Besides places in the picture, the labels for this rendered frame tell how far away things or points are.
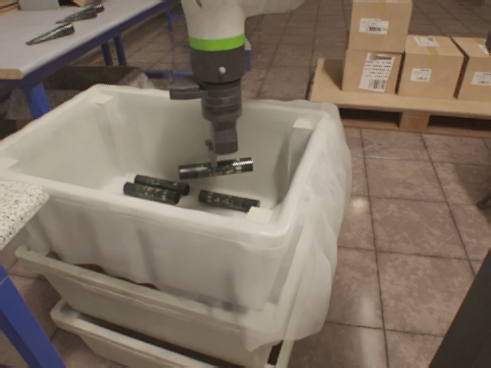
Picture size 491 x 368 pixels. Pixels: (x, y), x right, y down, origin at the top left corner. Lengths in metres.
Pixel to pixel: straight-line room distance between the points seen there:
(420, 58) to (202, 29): 1.81
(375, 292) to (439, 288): 0.22
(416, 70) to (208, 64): 1.81
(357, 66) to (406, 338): 1.54
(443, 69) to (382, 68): 0.32
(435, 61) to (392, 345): 1.58
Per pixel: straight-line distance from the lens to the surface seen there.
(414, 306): 1.35
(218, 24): 0.61
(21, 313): 0.56
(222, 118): 0.67
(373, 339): 1.24
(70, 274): 0.84
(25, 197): 0.54
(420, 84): 2.37
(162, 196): 0.93
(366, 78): 2.33
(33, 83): 1.16
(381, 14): 2.24
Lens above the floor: 1.02
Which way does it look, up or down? 36 degrees down
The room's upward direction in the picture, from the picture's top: 2 degrees counter-clockwise
